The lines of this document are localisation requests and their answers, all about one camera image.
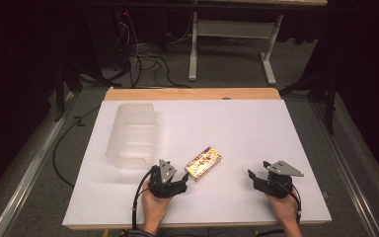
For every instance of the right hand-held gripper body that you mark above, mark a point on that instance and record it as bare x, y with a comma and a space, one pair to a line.
276, 187

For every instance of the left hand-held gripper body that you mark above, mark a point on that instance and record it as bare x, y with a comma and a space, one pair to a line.
164, 189

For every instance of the colourful printed cardboard box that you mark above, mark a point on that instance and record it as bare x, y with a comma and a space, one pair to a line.
204, 163

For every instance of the person's left hand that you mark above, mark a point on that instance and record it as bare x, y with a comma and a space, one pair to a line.
153, 209

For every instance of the person's right hand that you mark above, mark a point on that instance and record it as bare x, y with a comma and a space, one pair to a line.
286, 210

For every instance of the translucent plastic storage bin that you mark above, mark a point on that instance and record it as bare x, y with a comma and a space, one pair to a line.
133, 138

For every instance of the white table cover sheet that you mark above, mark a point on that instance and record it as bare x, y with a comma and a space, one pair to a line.
227, 131

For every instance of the black metal stand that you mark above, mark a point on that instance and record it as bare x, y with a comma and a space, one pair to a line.
60, 95
330, 102

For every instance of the metal floor rail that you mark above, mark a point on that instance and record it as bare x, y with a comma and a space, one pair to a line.
345, 158
26, 171

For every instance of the white metal frame desk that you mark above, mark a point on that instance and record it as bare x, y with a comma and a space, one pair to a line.
230, 29

